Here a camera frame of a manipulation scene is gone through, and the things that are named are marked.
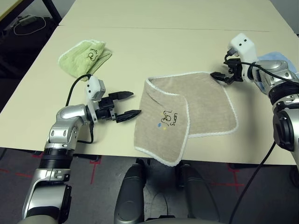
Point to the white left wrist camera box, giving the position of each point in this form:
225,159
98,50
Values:
93,86

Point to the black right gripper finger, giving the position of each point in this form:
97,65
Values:
217,75
227,81

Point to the grey right robot leg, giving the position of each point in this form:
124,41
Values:
196,193

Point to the grey power adapter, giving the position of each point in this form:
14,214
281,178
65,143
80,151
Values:
26,20

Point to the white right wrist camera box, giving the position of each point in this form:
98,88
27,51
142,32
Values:
243,44

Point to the side table with black frame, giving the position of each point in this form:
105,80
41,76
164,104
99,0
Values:
5,5

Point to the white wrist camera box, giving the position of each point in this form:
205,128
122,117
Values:
93,86
243,44

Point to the folded blue towel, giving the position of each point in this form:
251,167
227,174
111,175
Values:
273,56

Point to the black bag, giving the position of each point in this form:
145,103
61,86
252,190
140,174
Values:
28,46

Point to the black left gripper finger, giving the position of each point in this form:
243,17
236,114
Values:
121,95
128,115

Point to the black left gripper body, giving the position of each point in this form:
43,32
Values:
105,109

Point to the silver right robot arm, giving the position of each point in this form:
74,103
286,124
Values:
278,67

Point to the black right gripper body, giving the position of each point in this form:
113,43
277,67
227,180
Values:
236,70

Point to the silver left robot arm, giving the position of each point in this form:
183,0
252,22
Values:
67,114

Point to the beige towel with white trim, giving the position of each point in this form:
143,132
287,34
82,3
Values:
205,105

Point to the folded green towel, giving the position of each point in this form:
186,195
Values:
77,60

